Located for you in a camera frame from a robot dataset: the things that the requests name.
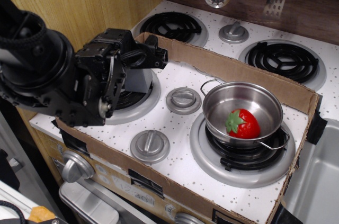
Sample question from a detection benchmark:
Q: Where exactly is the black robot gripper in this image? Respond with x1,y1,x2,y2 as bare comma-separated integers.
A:
120,35,168,69

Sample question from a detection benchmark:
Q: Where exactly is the grey pepper shaker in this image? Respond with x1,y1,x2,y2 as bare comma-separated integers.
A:
124,69,153,93

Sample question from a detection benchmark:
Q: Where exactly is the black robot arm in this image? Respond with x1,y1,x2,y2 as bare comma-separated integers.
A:
1,0,168,127

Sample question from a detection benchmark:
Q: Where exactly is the back left coil burner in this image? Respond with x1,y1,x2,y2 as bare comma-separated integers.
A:
132,12,208,47

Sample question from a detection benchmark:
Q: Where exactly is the coil burner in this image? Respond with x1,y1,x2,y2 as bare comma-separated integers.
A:
189,114,296,189
132,12,208,47
238,40,327,91
105,70,161,125

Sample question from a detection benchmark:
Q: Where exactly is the silver centre stove knob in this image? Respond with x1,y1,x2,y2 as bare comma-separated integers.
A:
166,87,202,115

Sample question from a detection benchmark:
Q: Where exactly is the silver stove knob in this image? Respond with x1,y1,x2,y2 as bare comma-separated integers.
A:
166,87,202,115
130,130,170,164
219,21,249,43

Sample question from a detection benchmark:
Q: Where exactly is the front left coil burner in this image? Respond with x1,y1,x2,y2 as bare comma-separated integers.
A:
105,70,161,125

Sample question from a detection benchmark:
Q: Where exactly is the silver back stove knob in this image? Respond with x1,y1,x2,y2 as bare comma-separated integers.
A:
219,21,249,43

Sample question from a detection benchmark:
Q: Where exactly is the silver front stove knob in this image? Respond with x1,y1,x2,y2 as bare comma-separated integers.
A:
130,130,170,164

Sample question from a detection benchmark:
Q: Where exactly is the stainless steel pot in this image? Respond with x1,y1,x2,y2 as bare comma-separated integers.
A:
202,82,290,150

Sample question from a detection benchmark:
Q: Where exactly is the red toy strawberry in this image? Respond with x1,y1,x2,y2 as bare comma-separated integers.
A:
225,109,261,139

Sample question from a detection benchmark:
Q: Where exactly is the back right coil burner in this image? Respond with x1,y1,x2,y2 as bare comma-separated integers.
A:
238,40,327,91

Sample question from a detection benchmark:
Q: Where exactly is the hanging metal slotted spatula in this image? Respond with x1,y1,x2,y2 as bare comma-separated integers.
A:
263,0,286,21

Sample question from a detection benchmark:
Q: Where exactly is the front right coil burner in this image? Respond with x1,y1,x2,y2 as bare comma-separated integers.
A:
189,114,296,189

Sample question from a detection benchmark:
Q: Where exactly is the digital clock panel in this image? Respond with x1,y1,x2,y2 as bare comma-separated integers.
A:
111,175,155,207

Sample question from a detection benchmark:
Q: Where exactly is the silver oven front knob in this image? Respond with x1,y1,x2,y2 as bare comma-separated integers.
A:
61,150,95,183

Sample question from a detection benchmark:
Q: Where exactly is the silver oven knob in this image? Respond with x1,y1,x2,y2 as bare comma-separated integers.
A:
174,212,204,224
61,150,95,183

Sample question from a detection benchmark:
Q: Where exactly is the silver lower oven knob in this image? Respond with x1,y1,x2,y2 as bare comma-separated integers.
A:
174,212,204,224

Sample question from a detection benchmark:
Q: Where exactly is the orange object bottom left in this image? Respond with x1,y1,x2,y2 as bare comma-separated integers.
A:
28,206,56,223

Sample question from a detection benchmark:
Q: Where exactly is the grey toy sink basin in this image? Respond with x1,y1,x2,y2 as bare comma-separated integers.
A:
283,119,338,223

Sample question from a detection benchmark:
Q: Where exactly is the brown cardboard box frame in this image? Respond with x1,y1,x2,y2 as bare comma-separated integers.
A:
58,37,322,223

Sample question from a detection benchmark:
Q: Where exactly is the silver oven door handle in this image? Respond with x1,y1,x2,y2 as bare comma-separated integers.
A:
59,182,121,224

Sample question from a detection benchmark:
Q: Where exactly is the black cable bottom left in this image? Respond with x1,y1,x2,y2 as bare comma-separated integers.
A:
0,200,27,224

